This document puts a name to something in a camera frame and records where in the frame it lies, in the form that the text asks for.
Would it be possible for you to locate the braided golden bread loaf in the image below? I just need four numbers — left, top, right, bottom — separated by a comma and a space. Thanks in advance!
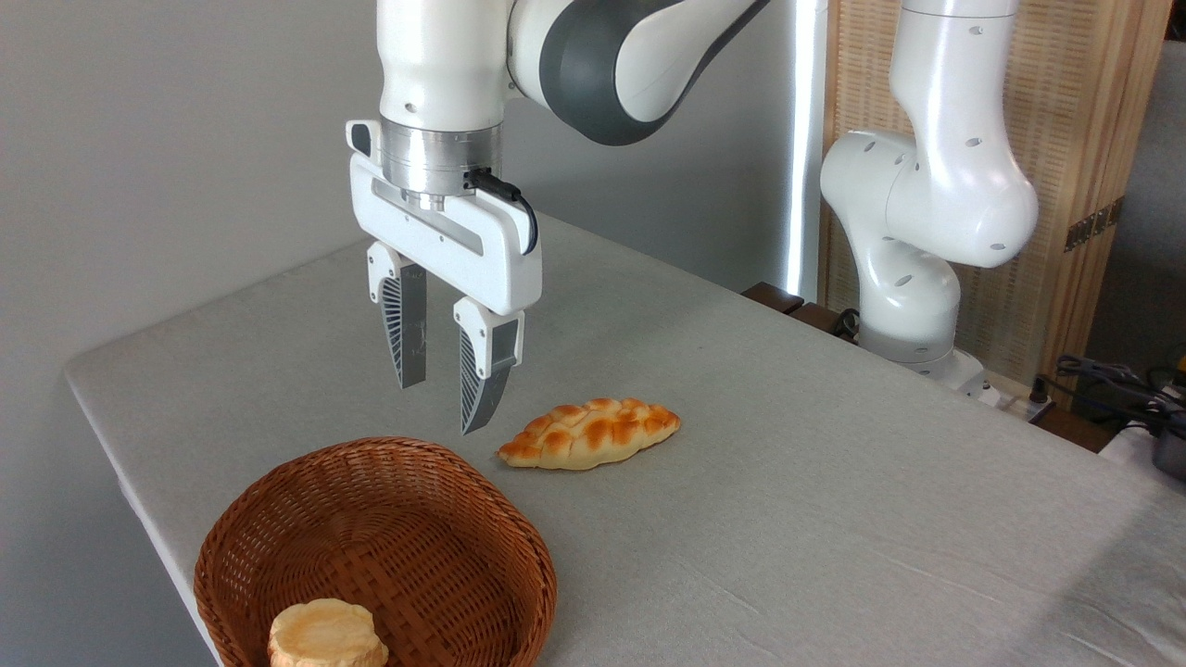
498, 397, 682, 472

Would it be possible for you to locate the round pale bread bun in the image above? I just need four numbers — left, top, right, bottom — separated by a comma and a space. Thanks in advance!
268, 598, 390, 667

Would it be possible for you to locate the dark brown wooden furniture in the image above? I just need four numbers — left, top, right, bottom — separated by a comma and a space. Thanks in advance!
741, 282, 861, 345

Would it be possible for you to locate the grey tablecloth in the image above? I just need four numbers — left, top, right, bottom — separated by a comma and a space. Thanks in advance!
63, 213, 1186, 667

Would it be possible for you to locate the brown wicker basket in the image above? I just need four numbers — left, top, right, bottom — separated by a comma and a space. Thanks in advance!
193, 437, 559, 667

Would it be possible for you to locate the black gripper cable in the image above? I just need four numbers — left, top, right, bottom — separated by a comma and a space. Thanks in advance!
463, 167, 540, 257

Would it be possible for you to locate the black cable bundle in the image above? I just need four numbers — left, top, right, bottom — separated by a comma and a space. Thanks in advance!
1033, 354, 1186, 438

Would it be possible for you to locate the wooden folding screen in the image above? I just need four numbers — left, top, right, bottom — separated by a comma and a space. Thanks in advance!
820, 0, 1174, 409

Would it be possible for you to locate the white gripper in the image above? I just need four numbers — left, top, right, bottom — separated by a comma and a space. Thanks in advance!
347, 120, 544, 436

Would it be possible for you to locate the metal screen hinge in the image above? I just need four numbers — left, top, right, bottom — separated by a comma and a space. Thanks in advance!
1064, 196, 1126, 253

